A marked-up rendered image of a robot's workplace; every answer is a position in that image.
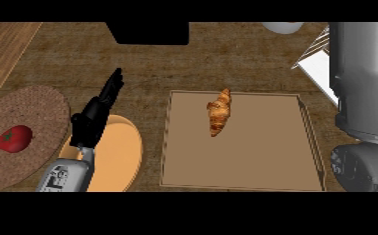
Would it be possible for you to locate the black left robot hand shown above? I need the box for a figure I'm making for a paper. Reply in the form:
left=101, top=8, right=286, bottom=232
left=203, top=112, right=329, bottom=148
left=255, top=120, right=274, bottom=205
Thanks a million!
left=69, top=67, right=125, bottom=149

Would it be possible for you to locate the brown rectangular tray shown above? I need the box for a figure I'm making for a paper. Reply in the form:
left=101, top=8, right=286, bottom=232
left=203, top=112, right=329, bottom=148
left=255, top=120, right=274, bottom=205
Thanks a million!
left=158, top=89, right=327, bottom=192

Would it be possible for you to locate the orange oval plate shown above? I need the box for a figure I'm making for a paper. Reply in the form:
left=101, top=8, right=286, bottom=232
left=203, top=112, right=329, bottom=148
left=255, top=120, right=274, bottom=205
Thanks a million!
left=56, top=113, right=144, bottom=193

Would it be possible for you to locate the brown round woven placemat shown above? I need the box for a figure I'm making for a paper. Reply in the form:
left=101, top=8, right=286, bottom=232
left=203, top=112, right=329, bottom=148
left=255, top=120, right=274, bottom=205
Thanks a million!
left=0, top=84, right=72, bottom=190

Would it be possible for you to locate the red tomato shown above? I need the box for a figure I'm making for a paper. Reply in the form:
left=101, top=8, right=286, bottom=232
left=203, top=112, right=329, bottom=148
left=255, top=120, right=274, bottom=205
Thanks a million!
left=0, top=124, right=35, bottom=154

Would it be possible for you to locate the golden brown croissant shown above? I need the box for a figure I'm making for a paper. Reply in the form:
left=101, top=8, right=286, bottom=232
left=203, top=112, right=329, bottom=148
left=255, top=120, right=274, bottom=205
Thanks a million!
left=205, top=88, right=233, bottom=138

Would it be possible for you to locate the black appliance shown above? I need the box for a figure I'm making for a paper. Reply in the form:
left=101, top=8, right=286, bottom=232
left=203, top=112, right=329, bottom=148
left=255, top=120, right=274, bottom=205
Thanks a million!
left=103, top=21, right=191, bottom=46

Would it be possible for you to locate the white bowl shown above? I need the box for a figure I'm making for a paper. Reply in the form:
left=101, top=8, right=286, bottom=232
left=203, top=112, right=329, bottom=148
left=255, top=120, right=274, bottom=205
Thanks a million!
left=259, top=21, right=305, bottom=35

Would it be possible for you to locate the white wire tiered shelf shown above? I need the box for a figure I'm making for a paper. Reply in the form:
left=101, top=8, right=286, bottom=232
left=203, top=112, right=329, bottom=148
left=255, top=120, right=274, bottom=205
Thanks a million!
left=289, top=25, right=341, bottom=107

